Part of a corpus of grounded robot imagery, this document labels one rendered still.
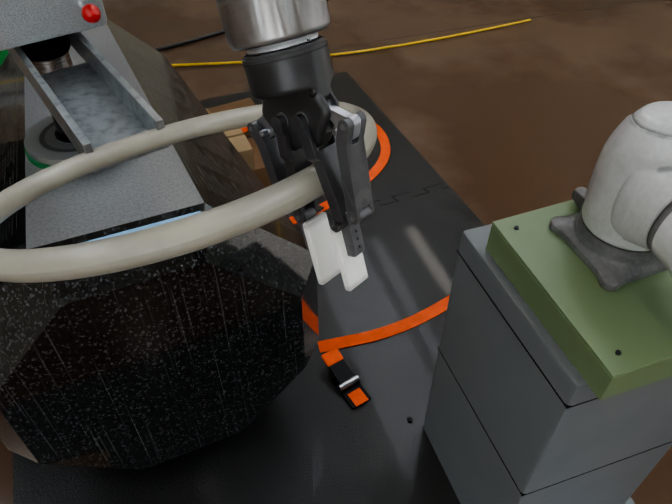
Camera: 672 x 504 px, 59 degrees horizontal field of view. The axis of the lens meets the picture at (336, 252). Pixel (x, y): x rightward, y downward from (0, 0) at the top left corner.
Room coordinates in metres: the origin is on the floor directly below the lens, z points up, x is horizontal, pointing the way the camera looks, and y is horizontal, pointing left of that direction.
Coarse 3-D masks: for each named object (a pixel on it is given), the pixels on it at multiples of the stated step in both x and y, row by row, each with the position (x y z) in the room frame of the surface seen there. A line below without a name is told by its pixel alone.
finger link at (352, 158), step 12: (348, 120) 0.42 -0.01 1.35; (348, 132) 0.42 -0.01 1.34; (360, 132) 0.43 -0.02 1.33; (336, 144) 0.42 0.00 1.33; (348, 144) 0.42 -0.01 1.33; (360, 144) 0.43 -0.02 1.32; (348, 156) 0.42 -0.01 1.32; (360, 156) 0.43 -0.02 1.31; (348, 168) 0.41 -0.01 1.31; (360, 168) 0.42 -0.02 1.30; (348, 180) 0.41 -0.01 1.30; (360, 180) 0.42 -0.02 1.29; (348, 192) 0.41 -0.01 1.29; (360, 192) 0.41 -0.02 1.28; (348, 204) 0.41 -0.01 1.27; (360, 204) 0.41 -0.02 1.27; (372, 204) 0.42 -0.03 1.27; (348, 216) 0.41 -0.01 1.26; (360, 216) 0.40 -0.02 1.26
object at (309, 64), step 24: (288, 48) 0.46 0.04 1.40; (312, 48) 0.46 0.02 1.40; (264, 72) 0.45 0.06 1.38; (288, 72) 0.45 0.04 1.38; (312, 72) 0.45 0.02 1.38; (264, 96) 0.45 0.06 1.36; (288, 96) 0.46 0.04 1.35; (312, 96) 0.45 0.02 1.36; (288, 120) 0.46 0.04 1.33; (312, 120) 0.44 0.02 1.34
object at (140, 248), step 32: (192, 128) 0.78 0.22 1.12; (224, 128) 0.78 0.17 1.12; (64, 160) 0.69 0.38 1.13; (96, 160) 0.70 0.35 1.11; (0, 192) 0.58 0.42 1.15; (32, 192) 0.61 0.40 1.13; (256, 192) 0.41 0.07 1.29; (288, 192) 0.41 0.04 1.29; (320, 192) 0.43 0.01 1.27; (192, 224) 0.37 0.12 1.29; (224, 224) 0.37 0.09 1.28; (256, 224) 0.38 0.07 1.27; (0, 256) 0.37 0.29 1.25; (32, 256) 0.36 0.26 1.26; (64, 256) 0.35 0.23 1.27; (96, 256) 0.35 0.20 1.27; (128, 256) 0.35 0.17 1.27; (160, 256) 0.35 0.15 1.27
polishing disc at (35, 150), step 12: (48, 120) 1.16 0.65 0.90; (36, 132) 1.11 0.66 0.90; (48, 132) 1.11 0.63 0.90; (24, 144) 1.07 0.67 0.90; (36, 144) 1.07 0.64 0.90; (48, 144) 1.07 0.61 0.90; (60, 144) 1.07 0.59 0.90; (72, 144) 1.07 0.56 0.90; (36, 156) 1.02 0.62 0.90; (48, 156) 1.02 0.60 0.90; (60, 156) 1.02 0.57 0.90; (72, 156) 1.02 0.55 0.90
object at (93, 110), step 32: (32, 64) 0.96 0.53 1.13; (96, 64) 1.00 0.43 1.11; (64, 96) 0.93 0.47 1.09; (96, 96) 0.93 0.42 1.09; (128, 96) 0.87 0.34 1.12; (64, 128) 0.80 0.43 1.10; (96, 128) 0.82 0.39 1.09; (128, 128) 0.82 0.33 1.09; (160, 128) 0.77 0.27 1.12; (128, 160) 0.74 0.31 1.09
